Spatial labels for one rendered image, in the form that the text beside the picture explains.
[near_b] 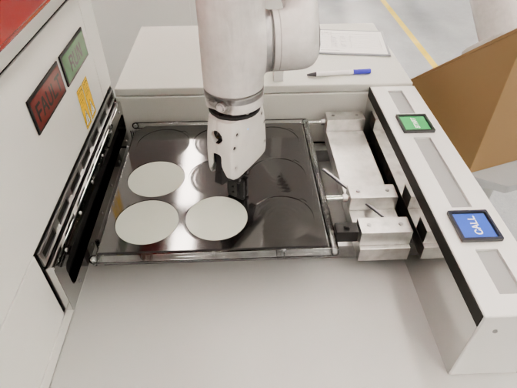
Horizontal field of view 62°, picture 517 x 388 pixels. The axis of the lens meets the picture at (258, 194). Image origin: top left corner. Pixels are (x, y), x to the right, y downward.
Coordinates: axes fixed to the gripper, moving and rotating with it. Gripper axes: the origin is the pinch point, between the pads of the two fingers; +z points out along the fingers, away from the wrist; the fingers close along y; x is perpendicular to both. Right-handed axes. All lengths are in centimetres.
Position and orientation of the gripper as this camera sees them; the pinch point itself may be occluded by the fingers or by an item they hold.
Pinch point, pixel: (238, 185)
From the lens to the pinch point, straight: 72.4
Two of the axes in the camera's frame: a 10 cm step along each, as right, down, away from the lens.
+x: -8.6, -3.4, 3.9
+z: 0.0, 7.5, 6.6
